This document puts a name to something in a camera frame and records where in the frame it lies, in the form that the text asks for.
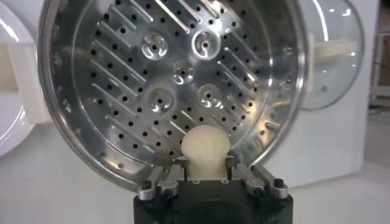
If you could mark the white steamed baozi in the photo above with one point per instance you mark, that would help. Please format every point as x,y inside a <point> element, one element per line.
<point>205,149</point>

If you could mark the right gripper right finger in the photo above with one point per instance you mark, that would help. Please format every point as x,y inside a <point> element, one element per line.
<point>262,182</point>

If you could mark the round white plate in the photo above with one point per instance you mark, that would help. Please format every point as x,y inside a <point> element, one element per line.
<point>12,121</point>

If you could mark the perforated stainless steel steamer basket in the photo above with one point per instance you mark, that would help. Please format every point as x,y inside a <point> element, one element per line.
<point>122,91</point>

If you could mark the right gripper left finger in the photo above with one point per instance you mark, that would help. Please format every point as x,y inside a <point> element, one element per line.
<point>161,182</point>

